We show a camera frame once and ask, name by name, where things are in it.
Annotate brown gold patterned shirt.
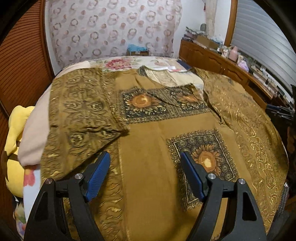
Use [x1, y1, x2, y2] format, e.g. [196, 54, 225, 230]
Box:
[41, 68, 288, 240]

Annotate white fruit print blanket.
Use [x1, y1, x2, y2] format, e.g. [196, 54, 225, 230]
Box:
[13, 164, 41, 240]

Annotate yellow plush toy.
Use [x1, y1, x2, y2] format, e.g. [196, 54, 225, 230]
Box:
[1, 105, 35, 198]

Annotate beige pillow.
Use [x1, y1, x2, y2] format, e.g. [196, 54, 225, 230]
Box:
[18, 87, 51, 167]

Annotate wooden louvered wardrobe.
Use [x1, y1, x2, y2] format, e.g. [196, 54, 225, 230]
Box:
[0, 0, 56, 232]

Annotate pink tissue pack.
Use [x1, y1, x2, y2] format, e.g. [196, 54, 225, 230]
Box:
[237, 60, 249, 72]

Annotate pink thermos jug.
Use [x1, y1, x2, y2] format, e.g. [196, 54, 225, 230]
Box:
[228, 46, 238, 62]

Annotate wooden sideboard cabinet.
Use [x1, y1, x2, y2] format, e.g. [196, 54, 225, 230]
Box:
[179, 40, 288, 108]

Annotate floral bed quilt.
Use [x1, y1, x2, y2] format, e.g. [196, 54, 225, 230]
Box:
[59, 56, 188, 75]

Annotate cardboard box on cabinet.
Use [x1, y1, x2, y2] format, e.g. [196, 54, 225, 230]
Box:
[196, 35, 219, 50]

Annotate grey window blind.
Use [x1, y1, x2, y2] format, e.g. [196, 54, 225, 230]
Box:
[231, 0, 295, 91]

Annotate cardboard box blue contents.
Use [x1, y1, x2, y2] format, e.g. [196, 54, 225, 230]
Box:
[126, 44, 149, 56]

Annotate stack of folded papers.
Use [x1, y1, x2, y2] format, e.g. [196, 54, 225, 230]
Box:
[183, 27, 206, 42]

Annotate circle patterned curtain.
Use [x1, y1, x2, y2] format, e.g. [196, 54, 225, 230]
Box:
[46, 0, 183, 68]

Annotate beige side curtain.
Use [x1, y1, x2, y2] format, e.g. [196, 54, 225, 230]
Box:
[205, 0, 217, 37]

